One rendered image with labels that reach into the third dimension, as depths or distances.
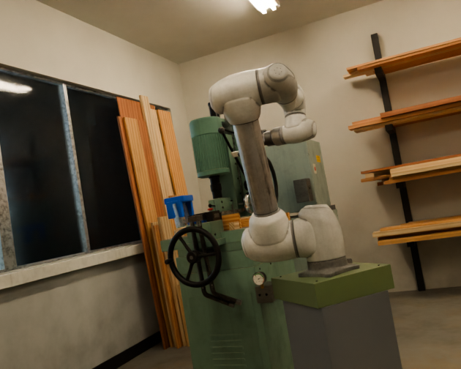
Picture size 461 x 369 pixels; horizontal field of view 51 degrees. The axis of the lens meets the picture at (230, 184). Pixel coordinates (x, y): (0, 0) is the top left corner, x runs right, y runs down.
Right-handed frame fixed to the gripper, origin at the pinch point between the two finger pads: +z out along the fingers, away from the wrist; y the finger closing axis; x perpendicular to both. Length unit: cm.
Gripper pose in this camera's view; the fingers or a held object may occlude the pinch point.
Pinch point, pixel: (236, 146)
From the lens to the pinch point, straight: 242.6
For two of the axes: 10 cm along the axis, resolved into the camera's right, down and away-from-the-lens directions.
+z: -8.9, 1.7, 4.3
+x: -4.1, -7.1, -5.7
